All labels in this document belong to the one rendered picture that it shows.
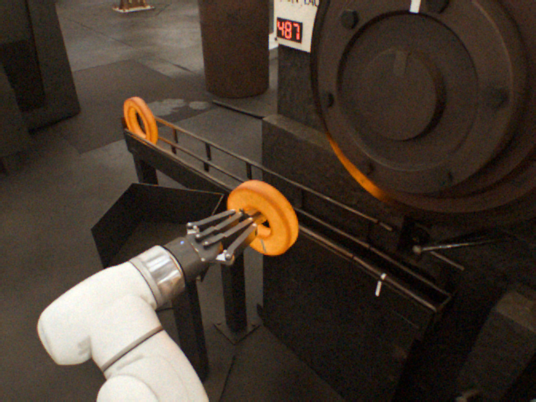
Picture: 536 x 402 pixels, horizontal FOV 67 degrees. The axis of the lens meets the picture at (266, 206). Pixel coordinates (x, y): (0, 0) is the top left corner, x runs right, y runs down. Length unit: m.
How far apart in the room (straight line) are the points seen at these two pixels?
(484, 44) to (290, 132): 0.59
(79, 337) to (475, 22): 0.62
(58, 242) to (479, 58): 2.02
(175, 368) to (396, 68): 0.50
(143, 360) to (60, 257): 1.57
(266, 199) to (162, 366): 0.32
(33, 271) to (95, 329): 1.51
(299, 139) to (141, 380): 0.65
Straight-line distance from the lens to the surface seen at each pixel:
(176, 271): 0.66
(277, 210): 0.72
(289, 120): 1.08
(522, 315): 0.77
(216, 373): 1.54
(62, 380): 1.68
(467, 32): 0.53
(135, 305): 0.63
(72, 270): 2.04
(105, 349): 0.63
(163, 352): 0.62
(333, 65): 0.64
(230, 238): 0.73
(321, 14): 0.75
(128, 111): 1.63
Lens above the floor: 1.32
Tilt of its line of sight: 36 degrees down
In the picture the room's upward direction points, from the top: straight up
